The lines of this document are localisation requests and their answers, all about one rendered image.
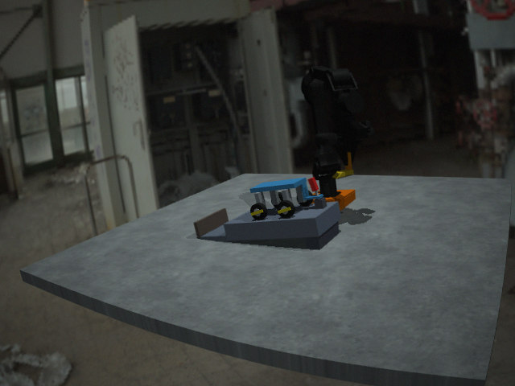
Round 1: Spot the red-headed metal pin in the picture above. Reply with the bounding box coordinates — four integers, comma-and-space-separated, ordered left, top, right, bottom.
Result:
308, 177, 319, 196

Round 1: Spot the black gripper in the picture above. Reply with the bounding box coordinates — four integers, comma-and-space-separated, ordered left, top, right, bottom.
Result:
315, 112, 375, 166

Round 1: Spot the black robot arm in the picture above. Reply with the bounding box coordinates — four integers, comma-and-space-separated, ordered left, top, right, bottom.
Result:
301, 66, 371, 198

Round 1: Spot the yellow wedge chock with orange handle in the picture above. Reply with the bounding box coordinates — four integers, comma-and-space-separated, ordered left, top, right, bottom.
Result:
332, 152, 353, 179

